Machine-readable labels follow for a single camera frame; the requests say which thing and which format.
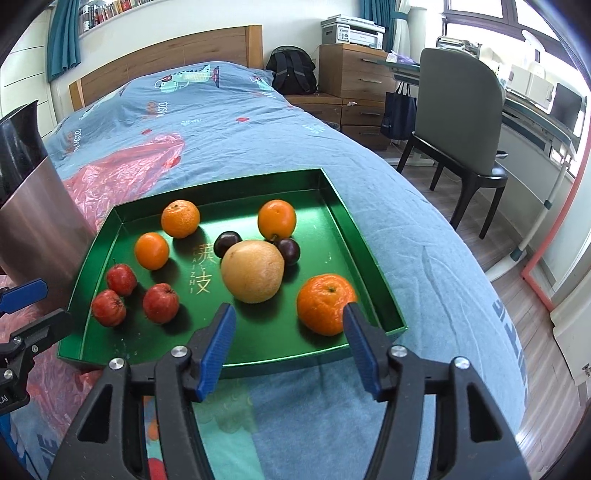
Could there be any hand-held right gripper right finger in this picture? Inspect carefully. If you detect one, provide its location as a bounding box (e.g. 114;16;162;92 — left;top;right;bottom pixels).
342;302;532;480

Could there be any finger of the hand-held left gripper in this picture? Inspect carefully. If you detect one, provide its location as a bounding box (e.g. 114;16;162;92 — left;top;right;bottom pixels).
0;278;49;315
0;309;74;370

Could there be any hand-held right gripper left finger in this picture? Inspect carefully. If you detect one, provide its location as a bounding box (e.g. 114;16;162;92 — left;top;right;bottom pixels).
48;302;237;480

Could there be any green tray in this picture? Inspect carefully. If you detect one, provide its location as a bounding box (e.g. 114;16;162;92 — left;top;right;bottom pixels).
56;168;408;380

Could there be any small red apple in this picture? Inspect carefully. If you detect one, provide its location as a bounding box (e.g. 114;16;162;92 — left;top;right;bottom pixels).
106;264;138;297
91;290;127;328
142;283;180;325

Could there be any orange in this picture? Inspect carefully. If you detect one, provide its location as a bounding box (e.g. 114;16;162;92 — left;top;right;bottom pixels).
161;200;201;239
257;199;297;241
134;232;171;271
296;274;358;336

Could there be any yellow pear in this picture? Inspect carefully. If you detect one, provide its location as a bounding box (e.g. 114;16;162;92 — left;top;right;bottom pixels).
221;240;286;304

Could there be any dark purple plum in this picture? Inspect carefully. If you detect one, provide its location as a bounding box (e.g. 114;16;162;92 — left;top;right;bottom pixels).
213;231;242;259
276;237;301;266

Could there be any black and steel kettle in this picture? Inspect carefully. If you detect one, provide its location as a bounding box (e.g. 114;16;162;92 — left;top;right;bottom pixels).
0;100;98;308

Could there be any pink plastic sheet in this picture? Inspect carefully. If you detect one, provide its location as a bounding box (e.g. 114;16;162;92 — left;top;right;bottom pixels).
0;133;186;444

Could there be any white wardrobe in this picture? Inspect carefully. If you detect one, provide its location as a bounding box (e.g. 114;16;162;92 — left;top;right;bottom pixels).
0;28;58;139

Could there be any wooden nightstand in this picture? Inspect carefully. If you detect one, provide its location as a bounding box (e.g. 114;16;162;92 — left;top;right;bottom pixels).
284;92;393;151

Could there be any dark tote bag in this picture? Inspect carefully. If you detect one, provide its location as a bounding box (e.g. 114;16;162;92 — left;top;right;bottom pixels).
380;82;417;140

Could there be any teal curtain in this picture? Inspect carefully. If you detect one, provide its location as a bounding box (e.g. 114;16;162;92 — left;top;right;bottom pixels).
359;0;399;49
47;0;83;83

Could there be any grey chair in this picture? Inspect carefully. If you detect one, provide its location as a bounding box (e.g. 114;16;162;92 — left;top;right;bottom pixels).
396;47;509;240

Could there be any wooden bed headboard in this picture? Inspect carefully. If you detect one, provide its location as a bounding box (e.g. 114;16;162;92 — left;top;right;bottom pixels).
68;25;264;112

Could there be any row of books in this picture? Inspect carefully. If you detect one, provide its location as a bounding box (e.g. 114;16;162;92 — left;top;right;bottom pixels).
78;0;153;33

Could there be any black backpack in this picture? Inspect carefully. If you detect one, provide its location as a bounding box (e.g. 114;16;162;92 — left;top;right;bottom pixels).
265;45;319;95

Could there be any white box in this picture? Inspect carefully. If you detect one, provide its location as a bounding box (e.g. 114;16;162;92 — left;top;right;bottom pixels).
508;65;555;112

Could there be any black monitor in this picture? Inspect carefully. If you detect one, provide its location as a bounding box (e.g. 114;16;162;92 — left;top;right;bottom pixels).
551;83;584;136

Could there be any stack of papers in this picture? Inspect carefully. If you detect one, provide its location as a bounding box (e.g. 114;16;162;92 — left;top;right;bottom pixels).
436;36;481;58

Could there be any white printer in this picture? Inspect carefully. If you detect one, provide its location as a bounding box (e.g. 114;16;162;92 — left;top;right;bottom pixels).
321;15;386;51

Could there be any white desk lamp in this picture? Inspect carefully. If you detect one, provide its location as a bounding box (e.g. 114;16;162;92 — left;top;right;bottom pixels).
522;29;544;65

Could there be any dark framed window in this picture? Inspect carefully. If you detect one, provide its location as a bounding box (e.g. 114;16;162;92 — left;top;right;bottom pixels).
443;0;591;93

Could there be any pink rectangular frame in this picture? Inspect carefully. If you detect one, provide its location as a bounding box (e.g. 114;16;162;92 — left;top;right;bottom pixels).
521;88;591;315

